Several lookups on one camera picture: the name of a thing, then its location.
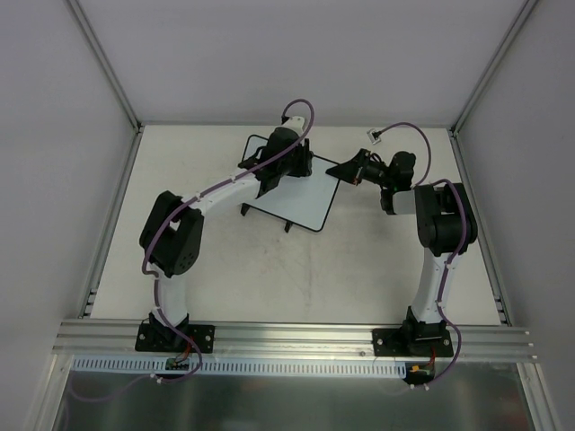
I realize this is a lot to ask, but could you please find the white slotted cable duct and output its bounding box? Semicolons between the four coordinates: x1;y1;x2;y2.
71;355;407;379

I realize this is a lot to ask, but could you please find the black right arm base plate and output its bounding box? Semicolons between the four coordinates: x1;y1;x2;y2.
371;328;454;358

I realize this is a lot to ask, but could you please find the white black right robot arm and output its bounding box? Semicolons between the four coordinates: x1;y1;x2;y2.
326;149;478;357

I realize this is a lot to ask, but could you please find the aluminium right frame post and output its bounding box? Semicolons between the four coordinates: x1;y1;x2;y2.
449;0;540;136

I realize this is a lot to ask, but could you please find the aluminium left frame post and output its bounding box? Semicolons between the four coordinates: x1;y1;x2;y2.
64;0;141;132

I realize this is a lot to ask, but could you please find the aluminium front mounting rail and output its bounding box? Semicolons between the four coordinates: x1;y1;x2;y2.
51;319;540;363

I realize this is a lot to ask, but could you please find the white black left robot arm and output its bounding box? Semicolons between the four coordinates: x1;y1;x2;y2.
139;116;312;351

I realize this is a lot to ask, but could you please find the metal tube whiteboard easel stand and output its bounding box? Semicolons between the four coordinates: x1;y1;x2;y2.
240;203;294;233

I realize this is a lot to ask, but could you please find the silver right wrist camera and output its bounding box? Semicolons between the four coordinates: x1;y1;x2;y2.
367;128;383;145

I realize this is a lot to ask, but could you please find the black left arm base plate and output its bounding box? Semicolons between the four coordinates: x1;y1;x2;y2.
135;321;216;354

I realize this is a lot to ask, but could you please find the aluminium frame post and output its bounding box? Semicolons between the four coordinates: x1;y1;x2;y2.
64;0;141;132
449;0;540;136

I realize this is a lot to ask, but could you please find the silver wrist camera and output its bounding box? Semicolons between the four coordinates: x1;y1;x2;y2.
281;116;306;136
367;128;383;145

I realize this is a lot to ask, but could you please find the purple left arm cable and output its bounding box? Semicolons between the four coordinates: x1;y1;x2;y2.
66;99;315;402

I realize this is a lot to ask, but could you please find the black-framed small whiteboard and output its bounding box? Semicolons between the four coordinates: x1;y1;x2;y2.
240;155;340;233

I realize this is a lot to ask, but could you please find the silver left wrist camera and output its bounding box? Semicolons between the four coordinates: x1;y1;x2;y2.
281;116;306;136

